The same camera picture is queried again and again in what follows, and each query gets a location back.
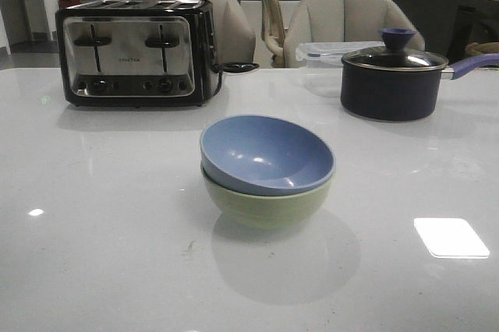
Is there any blue bowl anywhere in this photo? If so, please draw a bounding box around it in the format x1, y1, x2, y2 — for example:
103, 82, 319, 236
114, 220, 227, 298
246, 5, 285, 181
200, 115, 335, 196

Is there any green bowl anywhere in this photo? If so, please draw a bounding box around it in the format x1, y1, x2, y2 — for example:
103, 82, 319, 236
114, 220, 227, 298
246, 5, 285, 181
201, 170, 332, 229

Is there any beige armchair left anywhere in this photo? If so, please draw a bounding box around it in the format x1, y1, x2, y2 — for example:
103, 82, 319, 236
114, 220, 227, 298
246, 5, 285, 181
208, 0, 256, 64

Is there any beige armchair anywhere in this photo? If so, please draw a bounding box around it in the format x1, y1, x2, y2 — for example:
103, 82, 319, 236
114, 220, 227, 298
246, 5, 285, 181
208, 0, 256, 64
283, 0, 416, 68

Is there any clear plastic food container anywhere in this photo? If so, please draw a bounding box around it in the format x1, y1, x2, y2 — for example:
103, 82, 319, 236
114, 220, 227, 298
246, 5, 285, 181
296, 41, 384, 98

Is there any cream office chair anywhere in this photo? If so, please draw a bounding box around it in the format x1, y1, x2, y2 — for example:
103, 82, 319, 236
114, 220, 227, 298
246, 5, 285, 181
260, 0, 286, 68

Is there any dark blue saucepan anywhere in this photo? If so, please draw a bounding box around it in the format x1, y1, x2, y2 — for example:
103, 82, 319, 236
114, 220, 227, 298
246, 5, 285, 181
340, 53, 498, 122

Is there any beige armchair right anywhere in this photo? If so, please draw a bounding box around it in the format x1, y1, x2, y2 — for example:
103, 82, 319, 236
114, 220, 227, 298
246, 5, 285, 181
283, 0, 416, 68

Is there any black and steel toaster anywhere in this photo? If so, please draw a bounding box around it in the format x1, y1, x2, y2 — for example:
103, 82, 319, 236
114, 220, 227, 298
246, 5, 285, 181
55, 0, 221, 107

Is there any glass pot lid blue knob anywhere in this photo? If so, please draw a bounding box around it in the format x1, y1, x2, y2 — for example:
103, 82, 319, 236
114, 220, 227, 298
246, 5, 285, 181
342, 28, 448, 72

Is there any red bin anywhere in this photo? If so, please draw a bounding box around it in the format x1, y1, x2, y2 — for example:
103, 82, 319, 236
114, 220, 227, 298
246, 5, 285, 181
58, 0, 80, 9

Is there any black toaster power cable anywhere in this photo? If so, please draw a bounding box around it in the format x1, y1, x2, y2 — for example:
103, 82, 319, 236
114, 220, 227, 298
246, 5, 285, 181
212, 62, 260, 96

